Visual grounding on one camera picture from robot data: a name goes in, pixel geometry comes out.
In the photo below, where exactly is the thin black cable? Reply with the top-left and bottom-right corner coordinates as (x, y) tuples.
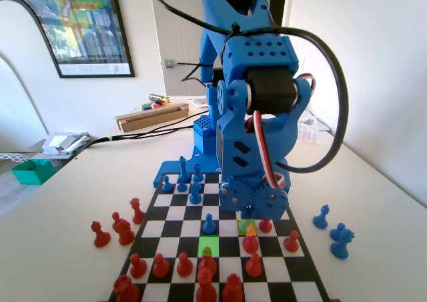
(109, 125), (197, 141)

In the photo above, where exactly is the printed paper sheet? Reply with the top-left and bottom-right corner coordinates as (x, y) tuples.
(298, 120), (322, 146)

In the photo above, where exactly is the black and white chessboard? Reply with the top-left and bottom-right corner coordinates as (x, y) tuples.
(107, 172), (331, 302)

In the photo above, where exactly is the red white servo wire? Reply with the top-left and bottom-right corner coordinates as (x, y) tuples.
(252, 110), (290, 193)

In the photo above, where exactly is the colourful marker pack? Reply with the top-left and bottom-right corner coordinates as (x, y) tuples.
(141, 100), (174, 112)

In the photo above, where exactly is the blue bishop chess piece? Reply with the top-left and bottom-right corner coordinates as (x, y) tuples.
(312, 204), (332, 230)

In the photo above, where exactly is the silver door handle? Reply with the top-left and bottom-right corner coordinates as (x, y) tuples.
(164, 58), (203, 69)

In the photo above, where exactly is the blue king chess piece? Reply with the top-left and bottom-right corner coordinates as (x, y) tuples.
(178, 155), (188, 184)

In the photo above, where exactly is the long brown cardboard box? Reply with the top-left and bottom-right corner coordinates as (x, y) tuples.
(114, 102), (190, 133)

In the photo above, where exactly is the thick black cable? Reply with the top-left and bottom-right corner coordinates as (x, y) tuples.
(77, 112), (203, 153)

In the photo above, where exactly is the blue printed base plate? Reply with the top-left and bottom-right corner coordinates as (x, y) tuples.
(152, 150), (224, 188)

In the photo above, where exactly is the white dotted cloth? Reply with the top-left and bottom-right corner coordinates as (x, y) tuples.
(0, 151), (27, 165)

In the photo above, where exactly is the green plastic box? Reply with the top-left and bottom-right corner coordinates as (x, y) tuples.
(11, 158), (57, 186)

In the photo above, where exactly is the black camera cable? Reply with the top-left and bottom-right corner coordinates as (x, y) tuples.
(156, 0), (350, 175)

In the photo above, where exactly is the black framed map poster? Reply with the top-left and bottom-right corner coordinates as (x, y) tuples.
(0, 0), (136, 79)

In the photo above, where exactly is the pile of silver packets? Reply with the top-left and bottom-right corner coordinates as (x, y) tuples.
(40, 131), (91, 157)

